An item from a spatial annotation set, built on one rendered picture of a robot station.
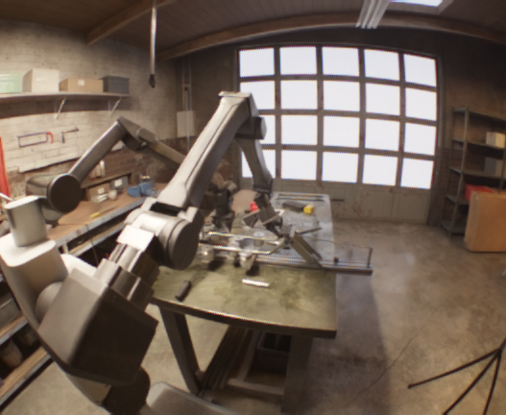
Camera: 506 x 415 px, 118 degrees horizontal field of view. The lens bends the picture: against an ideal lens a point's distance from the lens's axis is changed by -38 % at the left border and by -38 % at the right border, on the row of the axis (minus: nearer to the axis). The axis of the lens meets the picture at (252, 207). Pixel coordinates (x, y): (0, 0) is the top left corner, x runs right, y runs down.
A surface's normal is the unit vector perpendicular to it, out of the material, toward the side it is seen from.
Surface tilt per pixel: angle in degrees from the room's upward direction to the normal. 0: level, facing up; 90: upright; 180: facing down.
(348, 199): 90
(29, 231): 90
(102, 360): 90
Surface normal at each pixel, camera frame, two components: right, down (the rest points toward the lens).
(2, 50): 0.96, 0.07
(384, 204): -0.26, 0.31
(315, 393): -0.02, -0.95
